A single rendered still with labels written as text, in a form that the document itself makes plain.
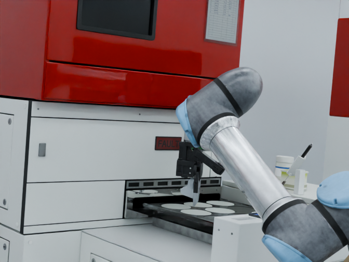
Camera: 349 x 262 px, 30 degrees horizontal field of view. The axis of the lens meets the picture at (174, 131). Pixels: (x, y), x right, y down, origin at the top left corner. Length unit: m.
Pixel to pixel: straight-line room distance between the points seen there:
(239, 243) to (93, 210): 0.63
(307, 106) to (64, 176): 3.42
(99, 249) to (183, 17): 0.82
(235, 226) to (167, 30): 0.80
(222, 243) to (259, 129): 3.16
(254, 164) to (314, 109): 3.81
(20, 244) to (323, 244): 0.98
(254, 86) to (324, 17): 3.75
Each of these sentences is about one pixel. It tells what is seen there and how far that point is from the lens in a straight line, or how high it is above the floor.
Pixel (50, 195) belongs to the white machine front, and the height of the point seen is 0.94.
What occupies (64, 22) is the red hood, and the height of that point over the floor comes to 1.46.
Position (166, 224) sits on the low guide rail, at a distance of 2.19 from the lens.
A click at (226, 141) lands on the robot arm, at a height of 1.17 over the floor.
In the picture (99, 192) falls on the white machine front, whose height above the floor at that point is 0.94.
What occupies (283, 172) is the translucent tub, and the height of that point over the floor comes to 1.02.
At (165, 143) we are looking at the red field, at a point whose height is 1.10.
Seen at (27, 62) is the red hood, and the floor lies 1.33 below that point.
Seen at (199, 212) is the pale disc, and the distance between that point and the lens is 2.11.
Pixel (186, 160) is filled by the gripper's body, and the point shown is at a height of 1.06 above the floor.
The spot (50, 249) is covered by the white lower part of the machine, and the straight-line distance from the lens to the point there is 2.07.
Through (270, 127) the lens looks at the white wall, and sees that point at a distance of 4.92.
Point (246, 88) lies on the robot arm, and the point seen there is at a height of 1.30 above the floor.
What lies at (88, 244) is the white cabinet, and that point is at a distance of 2.09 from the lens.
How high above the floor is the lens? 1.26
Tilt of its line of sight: 3 degrees down
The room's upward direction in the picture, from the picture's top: 4 degrees clockwise
